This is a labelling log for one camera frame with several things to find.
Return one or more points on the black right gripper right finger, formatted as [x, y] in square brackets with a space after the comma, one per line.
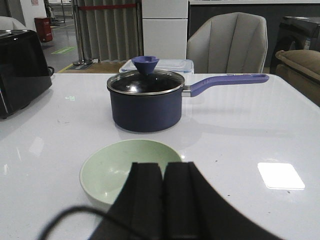
[193, 210]

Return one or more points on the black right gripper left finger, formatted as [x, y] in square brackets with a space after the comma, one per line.
[138, 206]

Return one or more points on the green bowl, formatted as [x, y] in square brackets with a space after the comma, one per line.
[104, 173]

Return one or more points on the dark blue saucepan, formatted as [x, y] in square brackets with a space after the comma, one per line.
[152, 113]

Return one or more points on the glass pot lid purple knob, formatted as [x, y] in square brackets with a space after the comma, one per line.
[145, 80]

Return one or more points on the clear plastic storage box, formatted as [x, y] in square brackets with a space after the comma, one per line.
[181, 66]

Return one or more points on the beige upholstered chair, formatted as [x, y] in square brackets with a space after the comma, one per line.
[229, 43]

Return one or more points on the black chrome toaster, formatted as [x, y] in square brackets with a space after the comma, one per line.
[24, 72]

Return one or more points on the white cabinet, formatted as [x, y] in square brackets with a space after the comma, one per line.
[164, 28]

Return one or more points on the red barrier belt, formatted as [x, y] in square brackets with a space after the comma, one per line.
[107, 7]

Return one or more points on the red bin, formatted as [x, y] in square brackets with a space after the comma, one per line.
[43, 28]

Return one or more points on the white chair at left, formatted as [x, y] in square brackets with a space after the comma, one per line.
[10, 23]

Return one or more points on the stanchion post with base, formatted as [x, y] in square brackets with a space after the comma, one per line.
[82, 61]

